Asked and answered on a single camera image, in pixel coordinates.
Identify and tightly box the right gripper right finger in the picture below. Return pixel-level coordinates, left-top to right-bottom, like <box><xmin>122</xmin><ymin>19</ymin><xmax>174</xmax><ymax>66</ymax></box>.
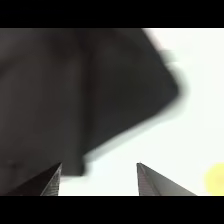
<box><xmin>136</xmin><ymin>162</ymin><xmax>198</xmax><ymax>197</ymax></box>

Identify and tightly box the black garment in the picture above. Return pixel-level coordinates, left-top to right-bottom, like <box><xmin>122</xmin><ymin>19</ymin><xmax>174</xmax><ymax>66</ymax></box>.
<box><xmin>0</xmin><ymin>27</ymin><xmax>180</xmax><ymax>197</ymax></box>

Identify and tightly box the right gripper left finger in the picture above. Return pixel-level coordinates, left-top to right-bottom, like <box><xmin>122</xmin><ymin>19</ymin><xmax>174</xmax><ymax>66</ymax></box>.
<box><xmin>7</xmin><ymin>162</ymin><xmax>63</xmax><ymax>197</ymax></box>

